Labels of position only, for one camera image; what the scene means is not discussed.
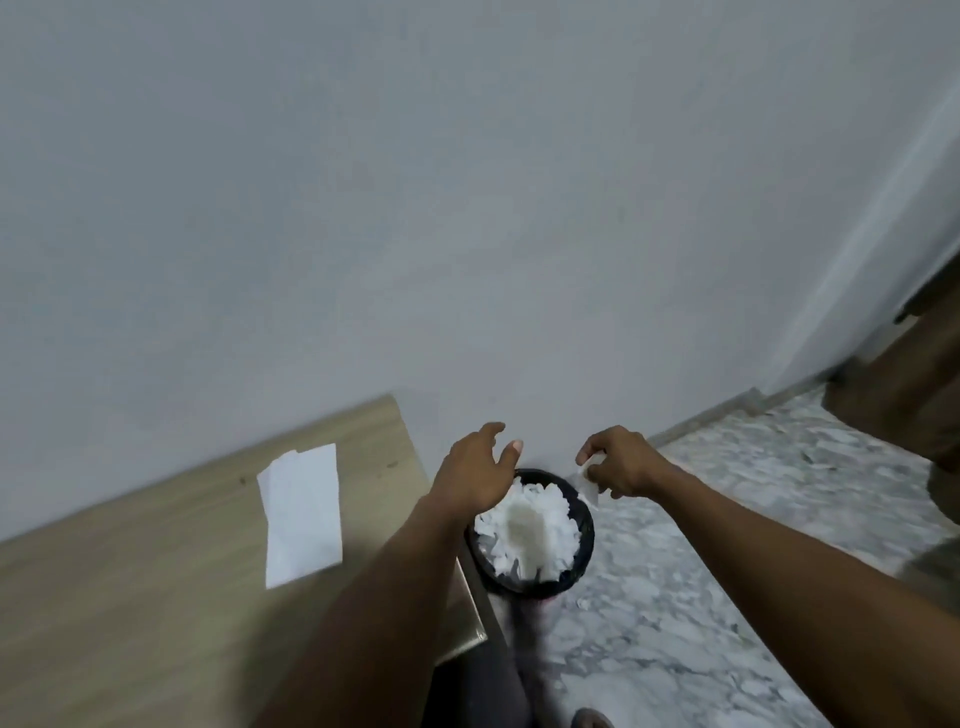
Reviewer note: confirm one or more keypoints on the person's right hand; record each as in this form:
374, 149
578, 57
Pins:
630, 465

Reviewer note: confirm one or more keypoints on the person's left hand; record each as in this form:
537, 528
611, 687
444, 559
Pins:
465, 476

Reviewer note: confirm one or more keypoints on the person's left thumb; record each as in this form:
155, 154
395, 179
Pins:
513, 454

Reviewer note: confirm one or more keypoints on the person's right fingers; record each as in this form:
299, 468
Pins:
594, 450

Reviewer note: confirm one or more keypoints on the small white paper scrap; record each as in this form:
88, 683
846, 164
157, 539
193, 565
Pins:
589, 489

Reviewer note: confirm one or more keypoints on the person's right forearm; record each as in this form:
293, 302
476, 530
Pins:
795, 592

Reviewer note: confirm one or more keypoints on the person's left forearm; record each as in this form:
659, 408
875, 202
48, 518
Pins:
375, 615

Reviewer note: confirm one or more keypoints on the pile of white paper scraps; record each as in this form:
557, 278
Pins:
536, 525

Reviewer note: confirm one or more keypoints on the black round waste bin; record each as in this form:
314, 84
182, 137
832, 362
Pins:
583, 534

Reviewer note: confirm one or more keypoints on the white paper sheet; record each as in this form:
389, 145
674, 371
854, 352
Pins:
301, 514

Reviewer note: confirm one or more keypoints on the person's dark trouser leg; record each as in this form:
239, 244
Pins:
480, 686

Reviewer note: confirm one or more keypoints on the person's foot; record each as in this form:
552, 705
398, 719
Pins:
594, 718

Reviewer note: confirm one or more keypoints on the brown wooden door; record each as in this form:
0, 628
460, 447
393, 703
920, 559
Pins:
911, 382

